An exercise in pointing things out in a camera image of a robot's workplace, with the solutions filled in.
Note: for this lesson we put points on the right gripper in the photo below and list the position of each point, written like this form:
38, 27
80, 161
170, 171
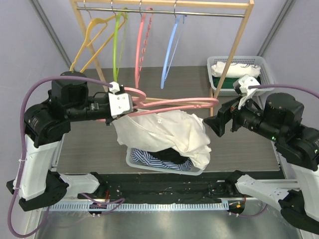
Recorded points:
234, 120

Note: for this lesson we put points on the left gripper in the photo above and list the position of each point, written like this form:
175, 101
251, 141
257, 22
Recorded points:
109, 120

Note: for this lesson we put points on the white tank top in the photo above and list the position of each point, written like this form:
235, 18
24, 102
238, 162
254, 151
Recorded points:
177, 129

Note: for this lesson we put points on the light pink hanger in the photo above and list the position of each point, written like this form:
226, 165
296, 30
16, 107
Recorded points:
141, 101

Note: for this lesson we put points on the blue striped tank top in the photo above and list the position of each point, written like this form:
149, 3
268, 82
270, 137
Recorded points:
147, 159

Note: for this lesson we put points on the black tank top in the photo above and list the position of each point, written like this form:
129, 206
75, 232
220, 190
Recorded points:
169, 155

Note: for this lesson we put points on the lime green hanger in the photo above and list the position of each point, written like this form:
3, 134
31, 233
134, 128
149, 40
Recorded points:
121, 21

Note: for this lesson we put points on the light blue hanger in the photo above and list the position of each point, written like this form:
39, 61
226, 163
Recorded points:
171, 47

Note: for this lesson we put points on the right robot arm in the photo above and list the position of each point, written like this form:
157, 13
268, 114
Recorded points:
281, 122

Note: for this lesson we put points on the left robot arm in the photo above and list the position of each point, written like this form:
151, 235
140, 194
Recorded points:
43, 127

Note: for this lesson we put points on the folded green cloth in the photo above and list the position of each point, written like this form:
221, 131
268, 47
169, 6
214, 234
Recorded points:
228, 83

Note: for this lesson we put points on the white empty basket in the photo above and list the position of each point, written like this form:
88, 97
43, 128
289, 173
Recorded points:
129, 160

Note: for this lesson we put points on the folded white cloth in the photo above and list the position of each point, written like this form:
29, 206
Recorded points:
236, 70

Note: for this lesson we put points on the white basket with clothes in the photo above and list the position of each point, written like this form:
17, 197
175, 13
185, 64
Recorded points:
265, 74

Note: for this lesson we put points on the wooden clothes rack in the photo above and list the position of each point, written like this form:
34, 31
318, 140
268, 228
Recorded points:
184, 3

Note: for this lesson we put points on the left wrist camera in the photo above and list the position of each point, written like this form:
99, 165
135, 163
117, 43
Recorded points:
120, 103

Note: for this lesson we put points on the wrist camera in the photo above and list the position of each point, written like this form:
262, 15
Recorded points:
241, 87
120, 103

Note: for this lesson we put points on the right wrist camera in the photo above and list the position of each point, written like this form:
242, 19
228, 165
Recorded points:
241, 87

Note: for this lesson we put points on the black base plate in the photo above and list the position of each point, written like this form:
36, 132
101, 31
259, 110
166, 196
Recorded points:
166, 188

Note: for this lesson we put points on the white slotted cable duct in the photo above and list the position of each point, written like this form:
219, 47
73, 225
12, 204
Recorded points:
90, 206

